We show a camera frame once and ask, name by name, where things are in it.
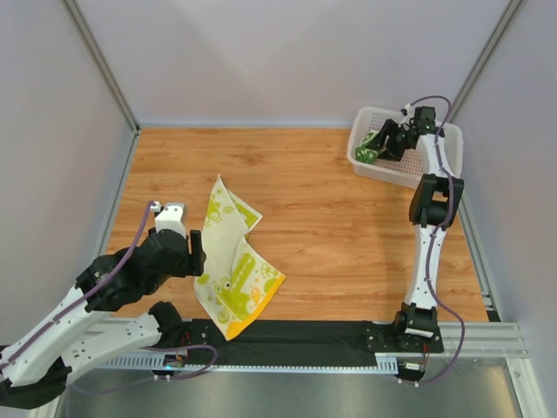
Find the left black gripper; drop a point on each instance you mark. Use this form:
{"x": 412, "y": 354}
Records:
{"x": 196, "y": 252}

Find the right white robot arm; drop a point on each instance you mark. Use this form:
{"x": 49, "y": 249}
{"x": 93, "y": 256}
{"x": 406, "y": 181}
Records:
{"x": 432, "y": 210}

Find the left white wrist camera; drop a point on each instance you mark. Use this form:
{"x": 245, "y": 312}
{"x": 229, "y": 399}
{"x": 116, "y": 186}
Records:
{"x": 169, "y": 217}

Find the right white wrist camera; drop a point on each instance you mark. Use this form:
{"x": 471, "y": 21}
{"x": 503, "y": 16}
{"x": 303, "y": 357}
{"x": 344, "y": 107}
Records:
{"x": 407, "y": 113}

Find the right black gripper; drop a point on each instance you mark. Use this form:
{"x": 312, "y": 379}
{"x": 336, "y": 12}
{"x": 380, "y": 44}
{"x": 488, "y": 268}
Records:
{"x": 392, "y": 140}

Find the green cream patterned towel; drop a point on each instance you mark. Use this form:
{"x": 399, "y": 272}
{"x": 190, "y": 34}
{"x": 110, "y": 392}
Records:
{"x": 368, "y": 150}

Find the yellow lime patterned towel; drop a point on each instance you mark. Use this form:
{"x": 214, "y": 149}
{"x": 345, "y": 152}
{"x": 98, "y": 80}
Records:
{"x": 237, "y": 284}

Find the right aluminium frame post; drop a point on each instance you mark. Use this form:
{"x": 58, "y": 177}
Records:
{"x": 505, "y": 21}

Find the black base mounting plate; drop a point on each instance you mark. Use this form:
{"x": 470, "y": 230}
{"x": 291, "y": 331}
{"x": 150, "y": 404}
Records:
{"x": 299, "y": 342}

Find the aluminium frame post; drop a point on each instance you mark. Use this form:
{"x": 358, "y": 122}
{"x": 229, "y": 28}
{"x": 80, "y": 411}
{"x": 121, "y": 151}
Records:
{"x": 505, "y": 21}
{"x": 85, "y": 32}

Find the left aluminium frame post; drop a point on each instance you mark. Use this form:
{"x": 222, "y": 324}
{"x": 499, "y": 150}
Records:
{"x": 85, "y": 32}

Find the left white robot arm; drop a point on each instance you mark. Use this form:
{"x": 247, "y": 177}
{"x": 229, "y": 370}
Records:
{"x": 39, "y": 367}

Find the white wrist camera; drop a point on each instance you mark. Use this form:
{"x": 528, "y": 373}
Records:
{"x": 169, "y": 217}
{"x": 407, "y": 113}

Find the slotted grey cable duct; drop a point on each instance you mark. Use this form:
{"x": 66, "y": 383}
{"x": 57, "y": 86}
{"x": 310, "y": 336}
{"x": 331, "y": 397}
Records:
{"x": 158, "y": 362}

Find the aluminium front rail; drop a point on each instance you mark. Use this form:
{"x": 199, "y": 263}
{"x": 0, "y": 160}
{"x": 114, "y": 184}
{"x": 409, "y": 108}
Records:
{"x": 484, "y": 340}

